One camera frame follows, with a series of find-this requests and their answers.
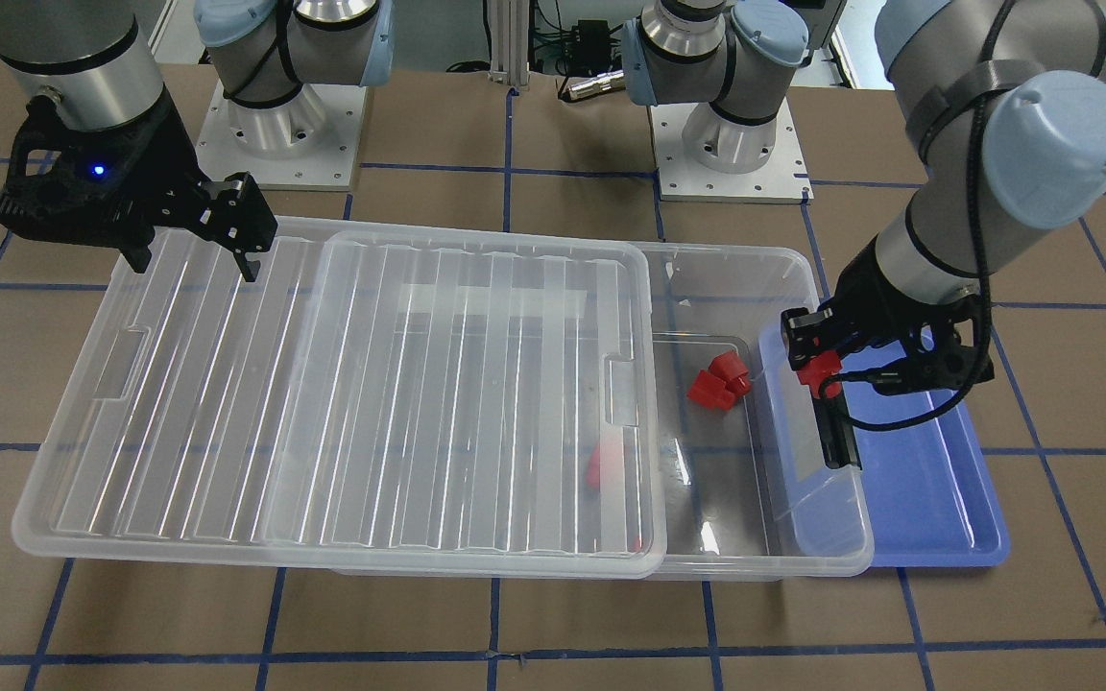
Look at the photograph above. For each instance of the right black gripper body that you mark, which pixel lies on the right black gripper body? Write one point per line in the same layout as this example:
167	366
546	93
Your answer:
161	154

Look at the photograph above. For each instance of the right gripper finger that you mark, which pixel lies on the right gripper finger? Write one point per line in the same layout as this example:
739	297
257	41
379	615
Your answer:
236	215
248	267

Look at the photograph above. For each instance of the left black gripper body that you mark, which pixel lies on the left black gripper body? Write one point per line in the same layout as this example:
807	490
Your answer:
872	291

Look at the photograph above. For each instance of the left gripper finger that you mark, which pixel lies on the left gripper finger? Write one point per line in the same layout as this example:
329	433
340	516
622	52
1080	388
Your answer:
807	335

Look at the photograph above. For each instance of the clear plastic box lid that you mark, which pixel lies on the clear plastic box lid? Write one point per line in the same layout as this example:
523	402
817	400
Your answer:
164	443

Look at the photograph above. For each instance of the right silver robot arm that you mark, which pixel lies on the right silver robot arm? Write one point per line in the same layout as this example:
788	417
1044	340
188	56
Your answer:
92	59

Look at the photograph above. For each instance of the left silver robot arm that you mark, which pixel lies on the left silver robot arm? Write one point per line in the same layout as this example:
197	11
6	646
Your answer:
1005	105

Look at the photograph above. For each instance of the clear plastic storage box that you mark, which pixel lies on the clear plastic storage box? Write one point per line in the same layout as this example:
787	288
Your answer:
755	413

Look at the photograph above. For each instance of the red block upper pair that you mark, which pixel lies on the red block upper pair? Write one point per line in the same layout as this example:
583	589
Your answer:
730	368

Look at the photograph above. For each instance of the blue plastic tray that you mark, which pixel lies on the blue plastic tray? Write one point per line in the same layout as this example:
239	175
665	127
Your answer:
918	497

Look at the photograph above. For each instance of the red block under lid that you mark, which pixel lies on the red block under lid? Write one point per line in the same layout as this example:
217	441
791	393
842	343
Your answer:
606	463

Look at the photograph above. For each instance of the black power strip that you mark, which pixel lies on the black power strip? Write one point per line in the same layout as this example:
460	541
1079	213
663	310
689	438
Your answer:
589	51

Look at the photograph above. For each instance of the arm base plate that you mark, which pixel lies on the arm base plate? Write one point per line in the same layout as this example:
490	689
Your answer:
701	158
310	144

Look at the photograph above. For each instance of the black box handle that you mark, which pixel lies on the black box handle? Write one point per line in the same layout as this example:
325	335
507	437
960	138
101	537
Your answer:
837	436

